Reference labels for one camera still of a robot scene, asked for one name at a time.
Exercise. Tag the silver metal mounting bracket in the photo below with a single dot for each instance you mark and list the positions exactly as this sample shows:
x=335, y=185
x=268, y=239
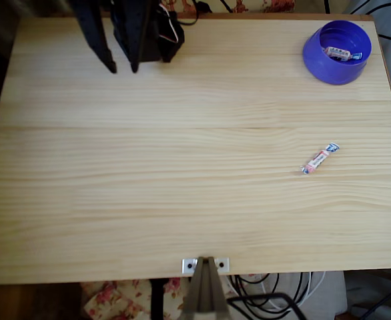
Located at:
x=186, y=263

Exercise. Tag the metal clamp bracket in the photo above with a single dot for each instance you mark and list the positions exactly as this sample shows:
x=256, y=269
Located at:
x=205, y=290

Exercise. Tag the floral patterned cloth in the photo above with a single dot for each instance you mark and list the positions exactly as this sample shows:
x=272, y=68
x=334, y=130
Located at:
x=275, y=5
x=115, y=300

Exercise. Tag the black table leg post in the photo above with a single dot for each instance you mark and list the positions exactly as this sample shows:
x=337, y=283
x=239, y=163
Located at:
x=157, y=300

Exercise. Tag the pink white candy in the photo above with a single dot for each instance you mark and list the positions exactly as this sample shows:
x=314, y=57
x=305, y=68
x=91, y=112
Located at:
x=339, y=52
x=319, y=160

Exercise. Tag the purple plastic bowl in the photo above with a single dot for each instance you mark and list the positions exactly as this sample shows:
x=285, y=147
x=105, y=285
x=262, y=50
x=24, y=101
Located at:
x=315, y=63

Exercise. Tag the thin black post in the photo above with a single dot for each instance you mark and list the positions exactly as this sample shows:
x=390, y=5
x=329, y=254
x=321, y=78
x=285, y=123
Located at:
x=326, y=6

